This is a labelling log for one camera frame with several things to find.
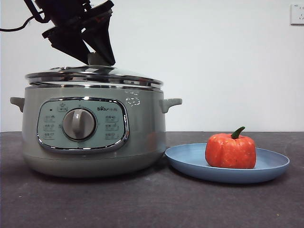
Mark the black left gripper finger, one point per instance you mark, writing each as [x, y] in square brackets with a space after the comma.
[76, 47]
[104, 40]

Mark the glass lid with green knob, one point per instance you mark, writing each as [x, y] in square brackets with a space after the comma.
[95, 76]

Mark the orange toy pumpkin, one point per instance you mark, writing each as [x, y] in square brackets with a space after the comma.
[228, 152]

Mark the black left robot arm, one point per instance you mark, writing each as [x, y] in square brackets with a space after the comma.
[61, 12]

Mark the pale green electric steamer pot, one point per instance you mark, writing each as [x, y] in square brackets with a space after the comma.
[147, 133]

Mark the blue round plate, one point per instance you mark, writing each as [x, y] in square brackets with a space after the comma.
[187, 159]

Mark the white wall socket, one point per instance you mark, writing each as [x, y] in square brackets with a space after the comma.
[298, 14]

